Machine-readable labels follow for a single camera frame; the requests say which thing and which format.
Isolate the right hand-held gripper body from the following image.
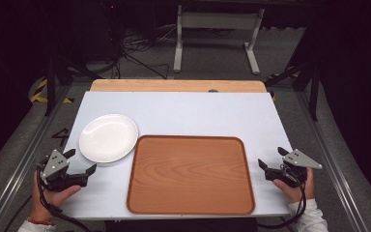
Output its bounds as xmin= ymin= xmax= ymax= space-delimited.
xmin=265 ymin=148 xmax=324 ymax=189

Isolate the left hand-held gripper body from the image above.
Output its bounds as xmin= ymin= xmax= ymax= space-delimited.
xmin=37 ymin=148 xmax=89 ymax=192

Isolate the person's right hand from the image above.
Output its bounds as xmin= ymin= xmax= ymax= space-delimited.
xmin=272 ymin=167 xmax=317 ymax=205

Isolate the person's left hand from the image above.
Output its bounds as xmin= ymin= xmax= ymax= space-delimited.
xmin=28 ymin=171 xmax=82 ymax=223

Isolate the white round plate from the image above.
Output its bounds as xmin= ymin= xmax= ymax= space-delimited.
xmin=78 ymin=113 xmax=139 ymax=164

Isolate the yellow black floor tape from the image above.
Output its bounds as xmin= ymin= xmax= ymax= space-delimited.
xmin=29 ymin=77 xmax=75 ymax=104

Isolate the black tripod stand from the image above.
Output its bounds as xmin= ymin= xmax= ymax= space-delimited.
xmin=264 ymin=54 xmax=322 ymax=123
xmin=43 ymin=44 xmax=104 ymax=118

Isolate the brown wooden tray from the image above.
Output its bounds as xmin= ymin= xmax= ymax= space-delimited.
xmin=126 ymin=134 xmax=256 ymax=217

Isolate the light wooden table board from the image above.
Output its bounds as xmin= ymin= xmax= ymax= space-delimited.
xmin=89 ymin=78 xmax=268 ymax=94

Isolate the aluminium floor rail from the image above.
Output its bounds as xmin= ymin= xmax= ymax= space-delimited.
xmin=294 ymin=90 xmax=370 ymax=232
xmin=0 ymin=84 xmax=72 ymax=232

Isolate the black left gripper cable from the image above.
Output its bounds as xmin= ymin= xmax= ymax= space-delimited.
xmin=36 ymin=164 xmax=93 ymax=232

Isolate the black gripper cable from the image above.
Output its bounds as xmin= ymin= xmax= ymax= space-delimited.
xmin=36 ymin=164 xmax=93 ymax=232
xmin=256 ymin=163 xmax=308 ymax=230

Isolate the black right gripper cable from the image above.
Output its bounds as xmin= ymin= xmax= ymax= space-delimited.
xmin=256 ymin=163 xmax=308 ymax=230

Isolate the orange wrist bracelet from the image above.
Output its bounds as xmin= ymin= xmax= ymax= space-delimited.
xmin=27 ymin=217 xmax=54 ymax=226

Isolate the tangle of black floor cables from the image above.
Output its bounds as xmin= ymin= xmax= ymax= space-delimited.
xmin=107 ymin=23 xmax=175 ymax=80

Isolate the white metal stand frame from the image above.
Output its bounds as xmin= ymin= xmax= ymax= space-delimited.
xmin=172 ymin=4 xmax=266 ymax=76

